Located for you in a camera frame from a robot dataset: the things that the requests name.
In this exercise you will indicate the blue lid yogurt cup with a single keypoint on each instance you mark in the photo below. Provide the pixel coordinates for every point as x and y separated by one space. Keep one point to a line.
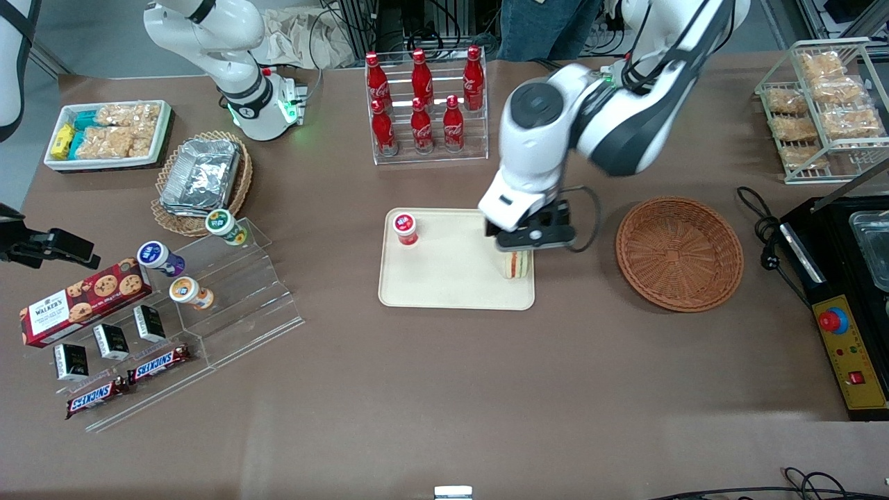
156 255

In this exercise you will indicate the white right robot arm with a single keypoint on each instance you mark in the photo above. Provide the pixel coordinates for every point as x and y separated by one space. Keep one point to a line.
236 83

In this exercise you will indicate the stack of foil containers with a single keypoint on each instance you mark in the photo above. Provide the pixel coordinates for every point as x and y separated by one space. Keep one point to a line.
201 173

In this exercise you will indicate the yellow emergency stop control box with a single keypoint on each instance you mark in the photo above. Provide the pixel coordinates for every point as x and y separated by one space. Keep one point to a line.
847 354

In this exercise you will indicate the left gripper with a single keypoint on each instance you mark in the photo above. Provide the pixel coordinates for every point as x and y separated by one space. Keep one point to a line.
558 216

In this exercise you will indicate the cream plastic tray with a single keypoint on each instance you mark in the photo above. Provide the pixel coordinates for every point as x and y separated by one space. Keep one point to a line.
451 278

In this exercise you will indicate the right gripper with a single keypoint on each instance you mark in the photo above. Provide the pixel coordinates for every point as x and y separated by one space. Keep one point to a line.
28 247

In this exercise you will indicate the person in beige jacket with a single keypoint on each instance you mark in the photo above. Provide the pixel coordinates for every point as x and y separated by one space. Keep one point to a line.
549 28

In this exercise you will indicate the yellow snack packet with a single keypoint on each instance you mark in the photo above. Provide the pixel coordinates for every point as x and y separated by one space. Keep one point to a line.
62 141

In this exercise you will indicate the brown round wicker basket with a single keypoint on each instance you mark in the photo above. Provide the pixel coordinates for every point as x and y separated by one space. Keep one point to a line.
677 253

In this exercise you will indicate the clear acrylic bottle rack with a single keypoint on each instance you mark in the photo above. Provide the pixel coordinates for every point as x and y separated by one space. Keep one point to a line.
476 139

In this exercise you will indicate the beige crumpled bag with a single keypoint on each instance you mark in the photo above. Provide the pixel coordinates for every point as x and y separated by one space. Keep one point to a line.
305 38

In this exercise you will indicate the red cola bottle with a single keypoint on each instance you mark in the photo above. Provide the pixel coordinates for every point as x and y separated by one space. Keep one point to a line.
383 130
421 80
473 80
421 128
453 126
378 83

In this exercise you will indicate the black appliance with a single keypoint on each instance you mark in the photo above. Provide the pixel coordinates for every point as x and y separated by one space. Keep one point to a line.
833 278

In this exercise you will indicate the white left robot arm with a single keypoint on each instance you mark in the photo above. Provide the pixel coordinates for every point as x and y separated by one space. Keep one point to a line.
542 139

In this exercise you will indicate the bagged rice cracker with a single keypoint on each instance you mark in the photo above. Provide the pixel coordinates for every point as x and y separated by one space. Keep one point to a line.
787 101
795 128
806 157
840 90
823 64
853 123

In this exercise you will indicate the orange lid yogurt cup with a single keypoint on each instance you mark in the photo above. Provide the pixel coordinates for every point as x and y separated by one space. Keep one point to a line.
187 292

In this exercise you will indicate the clear bag of crackers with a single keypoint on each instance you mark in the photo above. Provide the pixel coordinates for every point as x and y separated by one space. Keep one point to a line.
111 142
128 114

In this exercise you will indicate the teal snack packet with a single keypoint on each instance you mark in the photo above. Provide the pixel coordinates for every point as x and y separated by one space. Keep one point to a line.
76 142
85 120

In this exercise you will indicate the gray metal bar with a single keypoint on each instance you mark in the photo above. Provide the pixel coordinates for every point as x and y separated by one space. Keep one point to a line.
854 184

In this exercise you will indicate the clear acrylic stepped display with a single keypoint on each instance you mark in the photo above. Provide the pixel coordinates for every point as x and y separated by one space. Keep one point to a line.
243 298

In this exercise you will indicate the clear plastic container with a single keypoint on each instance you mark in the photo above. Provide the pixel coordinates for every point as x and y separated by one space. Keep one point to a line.
871 250

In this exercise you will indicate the beige wicker basket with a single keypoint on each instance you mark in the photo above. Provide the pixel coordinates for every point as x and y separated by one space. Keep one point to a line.
236 194

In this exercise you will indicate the triangular sandwich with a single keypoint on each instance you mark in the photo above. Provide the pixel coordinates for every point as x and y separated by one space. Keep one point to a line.
517 266

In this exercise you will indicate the green lid yogurt cup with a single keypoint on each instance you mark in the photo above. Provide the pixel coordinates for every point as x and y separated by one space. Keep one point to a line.
222 226

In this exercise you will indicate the small black carton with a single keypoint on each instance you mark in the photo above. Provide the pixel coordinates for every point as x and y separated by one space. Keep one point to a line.
71 361
149 323
111 342

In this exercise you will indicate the red cookie box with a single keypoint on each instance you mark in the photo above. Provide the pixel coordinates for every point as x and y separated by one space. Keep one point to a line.
76 305

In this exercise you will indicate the white rectangular snack tray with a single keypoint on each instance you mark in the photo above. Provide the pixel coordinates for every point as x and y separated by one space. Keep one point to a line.
104 163

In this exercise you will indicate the red lid yogurt cup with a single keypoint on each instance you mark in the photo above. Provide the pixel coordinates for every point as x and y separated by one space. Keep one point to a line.
405 228

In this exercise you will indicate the Snickers chocolate bar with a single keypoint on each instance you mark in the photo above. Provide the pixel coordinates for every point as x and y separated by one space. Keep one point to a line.
97 397
158 364

